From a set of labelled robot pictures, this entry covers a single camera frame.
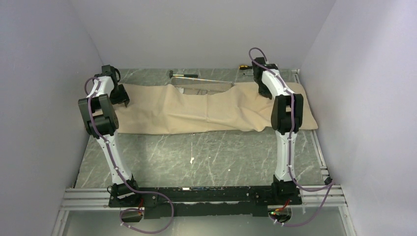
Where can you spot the flat metal wrench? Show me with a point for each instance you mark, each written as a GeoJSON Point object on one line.
{"type": "Point", "coordinates": [248, 74]}

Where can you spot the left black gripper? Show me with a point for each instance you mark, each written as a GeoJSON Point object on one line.
{"type": "Point", "coordinates": [123, 98]}

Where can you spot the yellow handled screwdriver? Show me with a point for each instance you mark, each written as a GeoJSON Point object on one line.
{"type": "Point", "coordinates": [245, 67]}

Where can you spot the aluminium frame rail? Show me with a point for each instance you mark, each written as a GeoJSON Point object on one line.
{"type": "Point", "coordinates": [97, 199]}

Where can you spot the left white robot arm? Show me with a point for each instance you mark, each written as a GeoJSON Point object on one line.
{"type": "Point", "coordinates": [101, 122]}

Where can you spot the small black hammer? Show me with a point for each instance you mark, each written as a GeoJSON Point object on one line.
{"type": "Point", "coordinates": [173, 75]}

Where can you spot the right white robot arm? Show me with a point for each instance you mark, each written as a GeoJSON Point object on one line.
{"type": "Point", "coordinates": [286, 120]}

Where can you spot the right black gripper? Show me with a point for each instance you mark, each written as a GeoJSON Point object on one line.
{"type": "Point", "coordinates": [265, 93]}

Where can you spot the beige cloth wrap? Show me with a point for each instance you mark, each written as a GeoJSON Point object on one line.
{"type": "Point", "coordinates": [161, 110]}

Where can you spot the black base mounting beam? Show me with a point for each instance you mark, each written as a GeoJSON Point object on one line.
{"type": "Point", "coordinates": [205, 201]}

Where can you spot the wire mesh instrument tray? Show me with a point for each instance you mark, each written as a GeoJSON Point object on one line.
{"type": "Point", "coordinates": [197, 86]}

